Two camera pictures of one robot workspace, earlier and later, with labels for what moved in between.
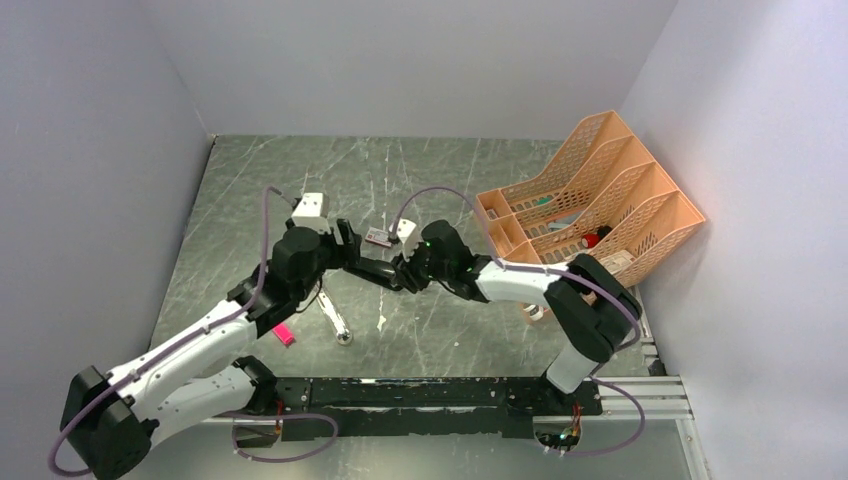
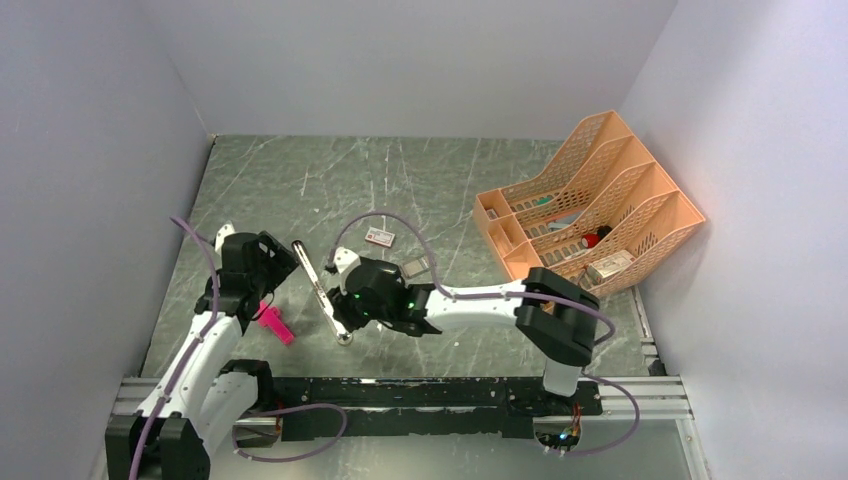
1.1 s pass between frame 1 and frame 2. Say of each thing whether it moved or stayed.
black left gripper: moved
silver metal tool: stayed
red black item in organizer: stayed
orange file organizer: stayed
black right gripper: moved
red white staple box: stayed
